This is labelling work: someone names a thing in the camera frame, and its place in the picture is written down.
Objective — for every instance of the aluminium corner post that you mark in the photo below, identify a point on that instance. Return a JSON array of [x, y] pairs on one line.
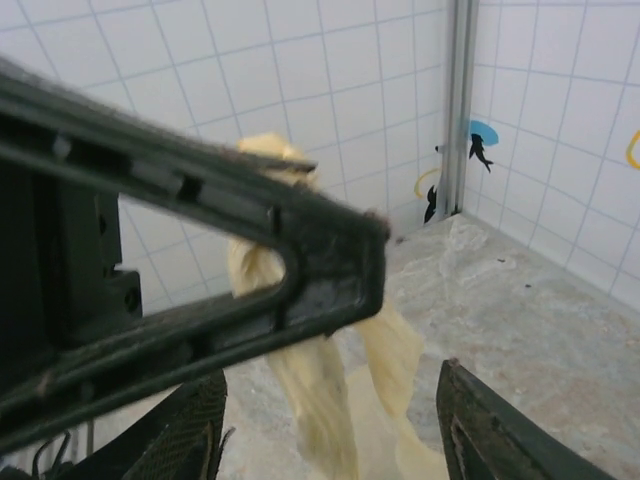
[[460, 100]]

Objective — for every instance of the blue circle shark sticker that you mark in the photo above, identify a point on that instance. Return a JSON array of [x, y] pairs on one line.
[[482, 132]]

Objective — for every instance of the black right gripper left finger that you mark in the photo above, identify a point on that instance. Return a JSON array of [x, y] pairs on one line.
[[185, 430]]

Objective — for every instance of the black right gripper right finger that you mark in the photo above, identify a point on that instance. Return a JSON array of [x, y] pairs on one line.
[[480, 430]]

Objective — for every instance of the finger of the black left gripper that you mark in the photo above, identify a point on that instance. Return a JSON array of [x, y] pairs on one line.
[[340, 270]]

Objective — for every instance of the cream plastic bag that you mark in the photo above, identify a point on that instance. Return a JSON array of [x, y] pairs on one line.
[[325, 390]]

